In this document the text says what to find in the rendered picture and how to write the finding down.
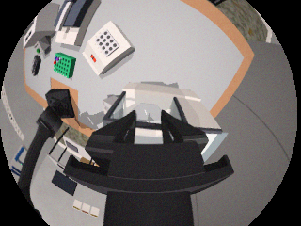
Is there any green tube rack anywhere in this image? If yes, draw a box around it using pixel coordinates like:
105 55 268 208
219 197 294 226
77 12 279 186
54 53 76 78

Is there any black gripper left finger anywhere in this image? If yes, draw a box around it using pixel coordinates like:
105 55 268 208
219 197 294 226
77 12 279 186
89 110 136 143

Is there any white block with grey holes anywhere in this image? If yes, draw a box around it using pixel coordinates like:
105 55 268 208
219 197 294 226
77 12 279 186
83 21 134 75

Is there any light grey bench mat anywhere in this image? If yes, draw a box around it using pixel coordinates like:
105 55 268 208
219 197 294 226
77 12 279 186
24 0 244 130

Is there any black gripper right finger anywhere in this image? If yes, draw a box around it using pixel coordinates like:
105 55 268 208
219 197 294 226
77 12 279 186
161 110 209 152

